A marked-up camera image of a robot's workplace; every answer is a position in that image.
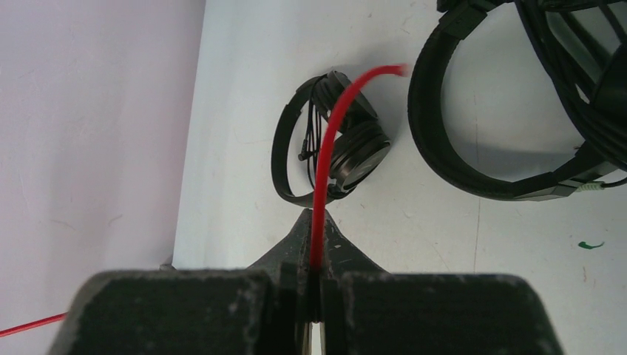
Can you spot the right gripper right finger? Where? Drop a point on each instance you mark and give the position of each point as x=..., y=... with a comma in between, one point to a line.
x=367, y=310

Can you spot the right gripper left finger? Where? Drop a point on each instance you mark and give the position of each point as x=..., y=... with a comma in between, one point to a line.
x=259, y=309

